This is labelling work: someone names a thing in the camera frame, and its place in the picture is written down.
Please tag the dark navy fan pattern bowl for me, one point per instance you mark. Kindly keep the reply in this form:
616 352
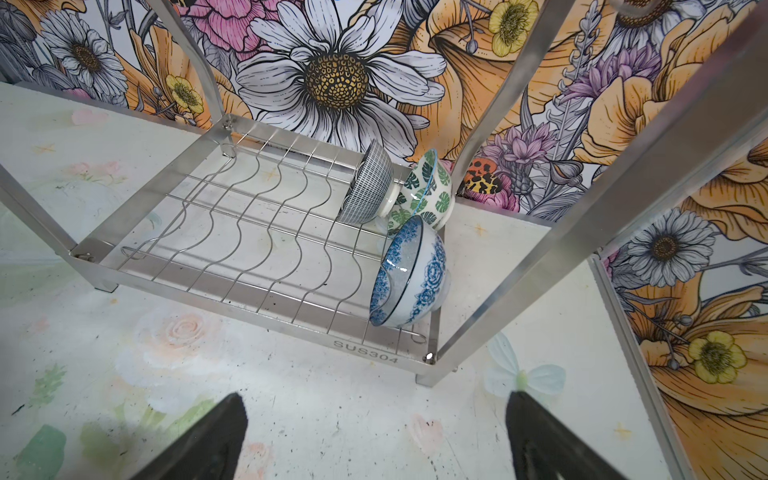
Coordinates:
373 190

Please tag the green leaf pattern bowl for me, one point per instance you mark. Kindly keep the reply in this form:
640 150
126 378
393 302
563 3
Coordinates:
427 192

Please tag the blue floral bowl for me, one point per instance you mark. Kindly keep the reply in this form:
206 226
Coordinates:
413 279

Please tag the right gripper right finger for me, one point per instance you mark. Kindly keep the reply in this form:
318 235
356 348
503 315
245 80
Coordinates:
542 447

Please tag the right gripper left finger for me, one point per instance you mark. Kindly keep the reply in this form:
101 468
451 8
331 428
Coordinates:
210 449

